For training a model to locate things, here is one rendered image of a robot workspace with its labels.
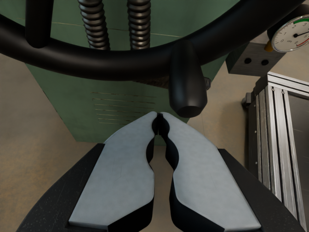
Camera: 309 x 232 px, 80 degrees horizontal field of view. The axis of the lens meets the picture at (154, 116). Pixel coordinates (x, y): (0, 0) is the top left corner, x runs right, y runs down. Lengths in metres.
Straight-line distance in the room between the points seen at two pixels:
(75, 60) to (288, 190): 0.73
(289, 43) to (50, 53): 0.33
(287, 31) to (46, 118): 0.92
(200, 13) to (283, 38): 0.13
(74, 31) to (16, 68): 0.87
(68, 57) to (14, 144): 0.84
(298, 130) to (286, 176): 0.23
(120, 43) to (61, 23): 0.11
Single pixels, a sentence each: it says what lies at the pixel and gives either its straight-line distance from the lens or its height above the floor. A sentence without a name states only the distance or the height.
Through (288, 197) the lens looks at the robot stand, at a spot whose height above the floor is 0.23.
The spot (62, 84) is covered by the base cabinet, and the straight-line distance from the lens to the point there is 0.53.
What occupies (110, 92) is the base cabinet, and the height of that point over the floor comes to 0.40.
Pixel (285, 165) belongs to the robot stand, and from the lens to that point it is 0.81.
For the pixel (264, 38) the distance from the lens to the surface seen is 0.40.
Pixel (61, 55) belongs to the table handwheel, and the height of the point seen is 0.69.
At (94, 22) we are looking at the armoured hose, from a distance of 0.22.
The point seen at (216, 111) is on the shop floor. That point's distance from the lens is 1.06.
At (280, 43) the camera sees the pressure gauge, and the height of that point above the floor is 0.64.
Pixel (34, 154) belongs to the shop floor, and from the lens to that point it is 0.94.
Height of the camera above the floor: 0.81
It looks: 60 degrees down
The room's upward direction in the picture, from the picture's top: 14 degrees clockwise
